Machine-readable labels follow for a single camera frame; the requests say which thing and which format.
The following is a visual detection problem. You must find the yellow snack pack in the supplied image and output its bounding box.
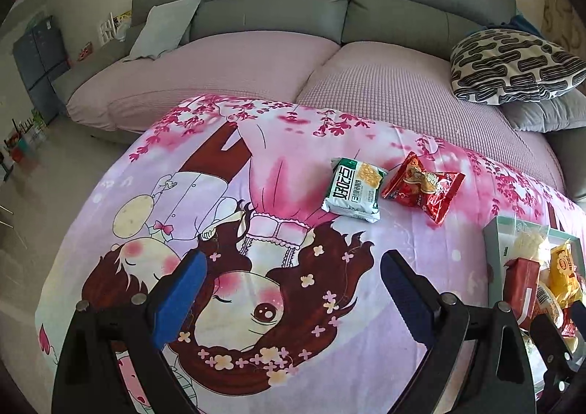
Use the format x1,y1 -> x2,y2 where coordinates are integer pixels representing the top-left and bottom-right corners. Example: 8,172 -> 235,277
547,240 -> 582,309

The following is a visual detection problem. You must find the red snack pack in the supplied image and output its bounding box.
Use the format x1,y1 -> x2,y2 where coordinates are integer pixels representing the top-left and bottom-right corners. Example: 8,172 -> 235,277
502,257 -> 540,330

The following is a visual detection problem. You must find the clear pack with white bun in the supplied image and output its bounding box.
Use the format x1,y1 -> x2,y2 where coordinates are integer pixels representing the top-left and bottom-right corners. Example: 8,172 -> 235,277
509,229 -> 550,264

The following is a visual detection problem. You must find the red crinkled candy pack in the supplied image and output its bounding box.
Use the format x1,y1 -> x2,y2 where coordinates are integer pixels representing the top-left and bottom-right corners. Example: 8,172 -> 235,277
381,152 -> 465,225

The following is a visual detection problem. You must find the green white cracker pack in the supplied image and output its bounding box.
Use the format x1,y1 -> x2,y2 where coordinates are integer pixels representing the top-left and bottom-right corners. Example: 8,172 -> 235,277
322,158 -> 387,223

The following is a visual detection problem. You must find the white tray with green rim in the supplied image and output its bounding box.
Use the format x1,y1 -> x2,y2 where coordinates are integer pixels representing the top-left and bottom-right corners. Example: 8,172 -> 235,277
483,215 -> 585,306

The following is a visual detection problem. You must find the pink cartoon girl blanket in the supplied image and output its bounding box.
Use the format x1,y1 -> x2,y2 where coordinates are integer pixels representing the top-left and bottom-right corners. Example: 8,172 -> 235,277
35,95 -> 585,413

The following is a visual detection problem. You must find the black white patterned pillow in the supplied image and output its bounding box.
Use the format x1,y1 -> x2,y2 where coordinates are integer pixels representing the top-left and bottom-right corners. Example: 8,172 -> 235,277
450,28 -> 585,106

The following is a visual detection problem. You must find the pink sofa seat cover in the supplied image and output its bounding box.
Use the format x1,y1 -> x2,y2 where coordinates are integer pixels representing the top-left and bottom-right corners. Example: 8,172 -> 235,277
55,31 -> 564,190

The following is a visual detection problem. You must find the patterned beige curtain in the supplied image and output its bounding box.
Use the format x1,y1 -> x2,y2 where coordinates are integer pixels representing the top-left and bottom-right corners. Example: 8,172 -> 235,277
541,0 -> 586,60

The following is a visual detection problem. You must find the dark grey cabinet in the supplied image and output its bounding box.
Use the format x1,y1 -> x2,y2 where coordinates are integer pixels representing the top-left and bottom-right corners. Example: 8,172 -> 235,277
13,16 -> 70,124

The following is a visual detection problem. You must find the light grey pillow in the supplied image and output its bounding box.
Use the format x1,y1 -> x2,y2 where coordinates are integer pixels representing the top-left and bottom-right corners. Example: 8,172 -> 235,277
126,0 -> 202,61

